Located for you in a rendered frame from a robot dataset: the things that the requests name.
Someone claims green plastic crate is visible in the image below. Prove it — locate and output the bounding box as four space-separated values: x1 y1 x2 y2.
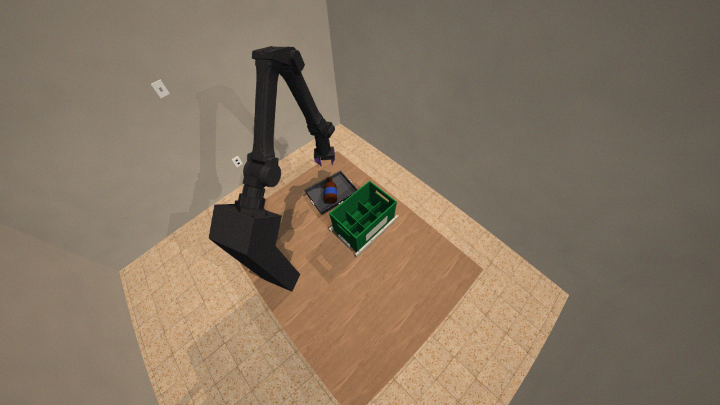
329 181 397 252

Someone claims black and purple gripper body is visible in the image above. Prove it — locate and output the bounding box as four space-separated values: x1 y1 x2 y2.
314 144 335 160

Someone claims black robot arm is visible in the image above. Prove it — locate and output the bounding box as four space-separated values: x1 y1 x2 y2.
235 46 335 216

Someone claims brown bottle with blue label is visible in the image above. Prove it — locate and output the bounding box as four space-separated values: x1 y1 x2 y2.
324 177 338 203

